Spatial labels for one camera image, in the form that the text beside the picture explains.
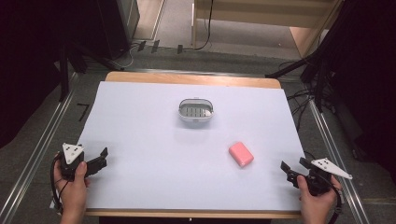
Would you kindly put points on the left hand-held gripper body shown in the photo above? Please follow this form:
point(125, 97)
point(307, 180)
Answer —
point(72, 152)

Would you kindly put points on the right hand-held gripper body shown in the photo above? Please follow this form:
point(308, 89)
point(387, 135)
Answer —
point(330, 167)

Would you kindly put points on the person's left hand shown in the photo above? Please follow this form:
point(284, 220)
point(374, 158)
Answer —
point(74, 191)

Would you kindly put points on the person's right hand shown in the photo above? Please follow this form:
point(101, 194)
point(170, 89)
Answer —
point(317, 203)

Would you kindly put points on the pink soap bar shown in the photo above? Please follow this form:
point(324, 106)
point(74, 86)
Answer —
point(241, 154)

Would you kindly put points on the white table sheet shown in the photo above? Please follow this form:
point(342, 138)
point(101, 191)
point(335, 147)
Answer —
point(155, 161)

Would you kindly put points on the black stand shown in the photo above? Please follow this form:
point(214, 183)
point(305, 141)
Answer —
point(67, 65)
point(311, 71)

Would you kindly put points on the dark curtain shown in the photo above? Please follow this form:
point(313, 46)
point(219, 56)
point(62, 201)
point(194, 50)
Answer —
point(28, 62)
point(367, 77)

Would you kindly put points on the white soap dish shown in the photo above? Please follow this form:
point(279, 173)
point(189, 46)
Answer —
point(196, 110)

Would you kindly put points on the wooden table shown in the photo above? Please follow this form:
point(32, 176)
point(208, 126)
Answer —
point(193, 79)

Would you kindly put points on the black cabinet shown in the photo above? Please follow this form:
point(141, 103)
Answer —
point(118, 25)

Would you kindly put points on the light wooden furniture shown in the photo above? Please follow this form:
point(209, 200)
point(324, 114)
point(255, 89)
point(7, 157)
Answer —
point(264, 15)

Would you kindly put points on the metal floor rail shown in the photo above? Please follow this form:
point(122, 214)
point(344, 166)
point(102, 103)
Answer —
point(334, 149)
point(37, 155)

